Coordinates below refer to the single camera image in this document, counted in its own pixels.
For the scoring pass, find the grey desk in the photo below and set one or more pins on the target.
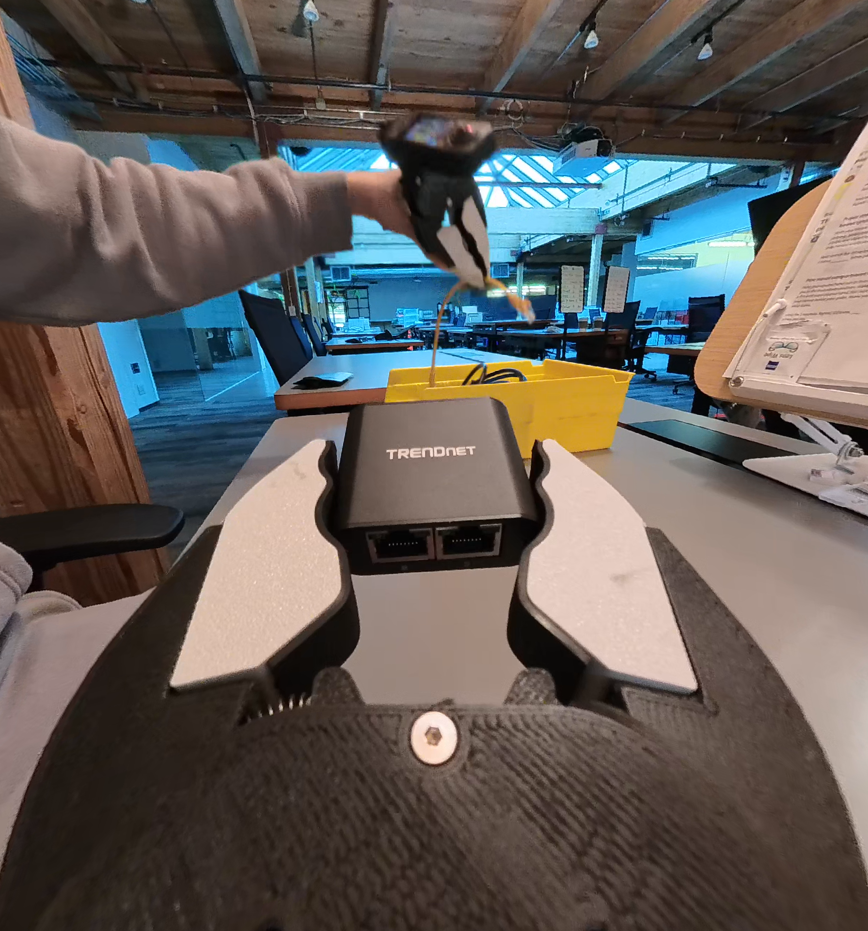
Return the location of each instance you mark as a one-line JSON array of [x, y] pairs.
[[768, 596]]

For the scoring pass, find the white stand base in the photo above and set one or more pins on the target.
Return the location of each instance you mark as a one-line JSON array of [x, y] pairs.
[[819, 465]]

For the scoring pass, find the black monitor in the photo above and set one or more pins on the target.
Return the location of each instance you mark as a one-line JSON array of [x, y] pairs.
[[783, 211]]

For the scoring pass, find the black network adapter box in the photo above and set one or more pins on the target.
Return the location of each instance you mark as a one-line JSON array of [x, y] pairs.
[[434, 465]]

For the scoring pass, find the black chair armrest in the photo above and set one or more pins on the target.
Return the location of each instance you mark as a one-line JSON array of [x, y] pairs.
[[85, 531]]

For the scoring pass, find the wooden document stand with papers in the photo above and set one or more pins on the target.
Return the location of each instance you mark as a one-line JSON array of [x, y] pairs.
[[841, 276]]

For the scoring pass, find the wooden pillar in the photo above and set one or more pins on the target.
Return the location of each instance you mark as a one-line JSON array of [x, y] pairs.
[[48, 422]]

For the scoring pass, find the white board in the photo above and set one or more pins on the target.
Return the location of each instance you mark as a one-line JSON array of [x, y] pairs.
[[617, 289], [572, 289]]

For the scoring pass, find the black office chair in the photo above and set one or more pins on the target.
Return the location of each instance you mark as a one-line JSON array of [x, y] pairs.
[[274, 334]]

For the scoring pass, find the small black pouch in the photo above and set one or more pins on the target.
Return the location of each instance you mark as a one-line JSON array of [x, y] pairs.
[[323, 380]]

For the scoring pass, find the yellow plastic bin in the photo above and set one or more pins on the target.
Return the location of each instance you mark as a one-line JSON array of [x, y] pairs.
[[572, 414]]

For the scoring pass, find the wooden document board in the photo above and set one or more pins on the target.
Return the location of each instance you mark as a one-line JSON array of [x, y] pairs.
[[739, 305]]

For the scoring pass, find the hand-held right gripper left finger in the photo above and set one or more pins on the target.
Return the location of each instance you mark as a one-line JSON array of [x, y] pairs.
[[259, 582]]

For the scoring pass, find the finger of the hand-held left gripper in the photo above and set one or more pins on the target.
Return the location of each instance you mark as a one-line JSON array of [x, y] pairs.
[[454, 247], [479, 244]]

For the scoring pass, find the person's left hand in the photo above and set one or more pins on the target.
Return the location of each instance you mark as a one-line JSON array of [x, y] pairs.
[[383, 203]]

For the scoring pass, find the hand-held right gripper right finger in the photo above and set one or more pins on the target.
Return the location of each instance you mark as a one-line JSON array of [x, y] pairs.
[[608, 582]]

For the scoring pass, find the ceiling lamp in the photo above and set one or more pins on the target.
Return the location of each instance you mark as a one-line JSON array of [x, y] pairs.
[[705, 48], [590, 36], [310, 11]]

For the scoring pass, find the wooden edged desk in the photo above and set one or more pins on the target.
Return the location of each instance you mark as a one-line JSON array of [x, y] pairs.
[[361, 371]]

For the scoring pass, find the ceiling projector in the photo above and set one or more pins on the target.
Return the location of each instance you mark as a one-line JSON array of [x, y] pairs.
[[583, 156]]

